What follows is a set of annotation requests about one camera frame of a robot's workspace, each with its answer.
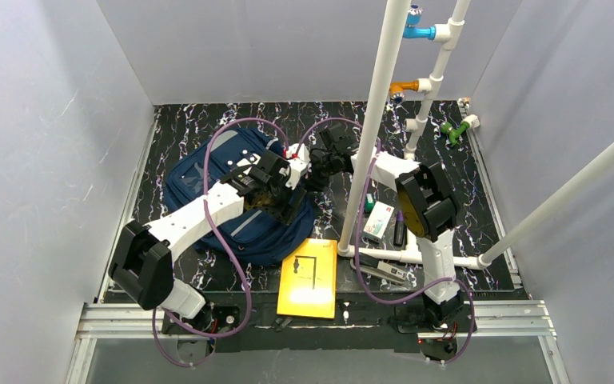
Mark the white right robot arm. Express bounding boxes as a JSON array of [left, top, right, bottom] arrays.
[[306, 122, 462, 310]]

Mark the white PVC pipe frame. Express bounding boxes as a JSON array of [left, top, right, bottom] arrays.
[[350, 1, 614, 270]]

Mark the yellow notebook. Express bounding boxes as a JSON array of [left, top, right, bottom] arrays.
[[277, 238, 337, 319]]

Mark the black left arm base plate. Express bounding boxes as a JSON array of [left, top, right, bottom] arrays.
[[156, 303, 243, 334]]

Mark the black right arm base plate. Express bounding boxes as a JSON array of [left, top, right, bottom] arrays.
[[387, 302, 472, 336]]

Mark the blue pipe valve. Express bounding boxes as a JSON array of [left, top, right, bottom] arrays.
[[403, 4, 438, 41]]

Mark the orange pipe valve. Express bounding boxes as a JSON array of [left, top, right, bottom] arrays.
[[389, 79, 420, 104]]

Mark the navy blue student backpack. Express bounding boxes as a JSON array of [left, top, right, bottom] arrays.
[[162, 126, 316, 267]]

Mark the small green eraser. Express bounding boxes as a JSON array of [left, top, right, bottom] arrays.
[[364, 193, 376, 214]]

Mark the purple marker pen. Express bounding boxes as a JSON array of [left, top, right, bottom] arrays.
[[393, 210, 406, 247]]

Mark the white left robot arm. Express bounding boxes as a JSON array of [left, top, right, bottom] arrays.
[[108, 144, 309, 319]]

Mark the black pen on notebook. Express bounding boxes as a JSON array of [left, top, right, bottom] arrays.
[[292, 255, 317, 290]]

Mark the green pipe valve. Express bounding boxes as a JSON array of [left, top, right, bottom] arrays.
[[440, 121, 472, 146]]

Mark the aluminium rail frame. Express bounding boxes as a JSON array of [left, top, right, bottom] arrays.
[[66, 290, 569, 383]]

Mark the white rectangular box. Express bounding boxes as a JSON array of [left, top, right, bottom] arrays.
[[362, 202, 394, 242]]

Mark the grey stapler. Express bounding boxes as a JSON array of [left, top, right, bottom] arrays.
[[359, 254, 408, 286]]

